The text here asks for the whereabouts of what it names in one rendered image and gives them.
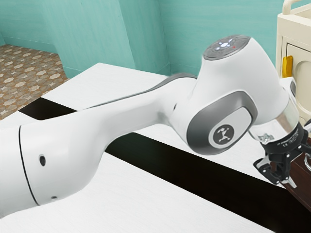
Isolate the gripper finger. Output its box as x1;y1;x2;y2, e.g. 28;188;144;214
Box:
276;152;298;189
253;154;277;185

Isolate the cream box with lid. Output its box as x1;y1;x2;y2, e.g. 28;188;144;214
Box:
276;0;311;133

